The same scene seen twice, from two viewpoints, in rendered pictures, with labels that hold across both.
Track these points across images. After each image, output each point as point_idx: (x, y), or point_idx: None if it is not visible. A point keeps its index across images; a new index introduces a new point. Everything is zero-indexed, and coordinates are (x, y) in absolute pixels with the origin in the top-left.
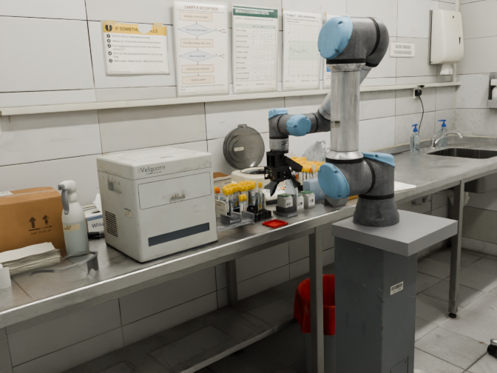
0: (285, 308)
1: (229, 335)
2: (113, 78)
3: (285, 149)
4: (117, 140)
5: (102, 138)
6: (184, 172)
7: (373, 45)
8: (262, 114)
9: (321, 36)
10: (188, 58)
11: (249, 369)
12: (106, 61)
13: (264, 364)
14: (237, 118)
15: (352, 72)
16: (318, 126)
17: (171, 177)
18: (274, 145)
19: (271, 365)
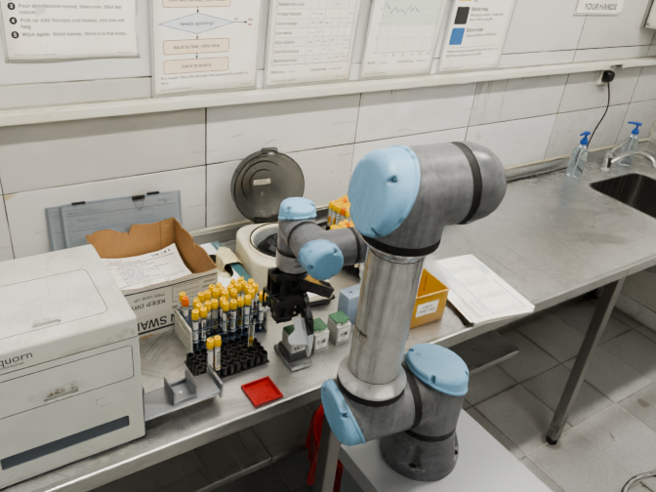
0: (301, 420)
1: (203, 462)
2: (21, 67)
3: (302, 272)
4: (31, 173)
5: (2, 170)
6: (75, 354)
7: (462, 218)
8: (316, 119)
9: (356, 179)
10: (177, 28)
11: (235, 487)
12: (5, 36)
13: (259, 481)
14: (266, 128)
15: (404, 266)
16: (359, 260)
17: (48, 366)
18: (282, 265)
19: (268, 484)
